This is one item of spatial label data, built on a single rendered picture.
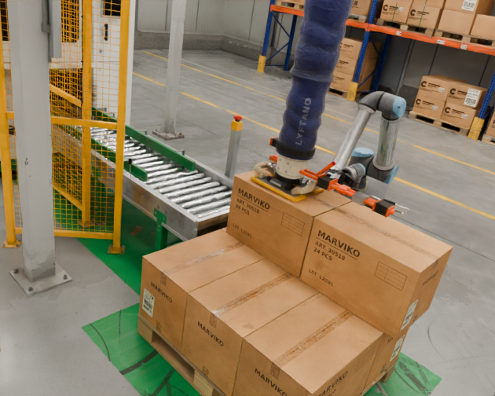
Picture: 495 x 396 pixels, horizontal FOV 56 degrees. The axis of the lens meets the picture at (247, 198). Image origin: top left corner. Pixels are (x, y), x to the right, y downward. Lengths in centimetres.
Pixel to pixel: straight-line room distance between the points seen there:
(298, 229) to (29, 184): 161
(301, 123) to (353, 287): 90
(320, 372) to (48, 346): 156
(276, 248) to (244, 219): 28
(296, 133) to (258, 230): 62
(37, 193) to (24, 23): 98
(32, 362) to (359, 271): 180
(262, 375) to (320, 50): 158
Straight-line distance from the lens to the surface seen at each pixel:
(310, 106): 250
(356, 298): 248
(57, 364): 284
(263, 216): 269
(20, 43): 280
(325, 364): 218
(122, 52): 315
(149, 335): 287
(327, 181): 253
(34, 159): 299
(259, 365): 220
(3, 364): 289
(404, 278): 230
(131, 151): 417
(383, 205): 242
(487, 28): 970
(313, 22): 246
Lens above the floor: 200
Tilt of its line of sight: 25 degrees down
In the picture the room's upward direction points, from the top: 9 degrees clockwise
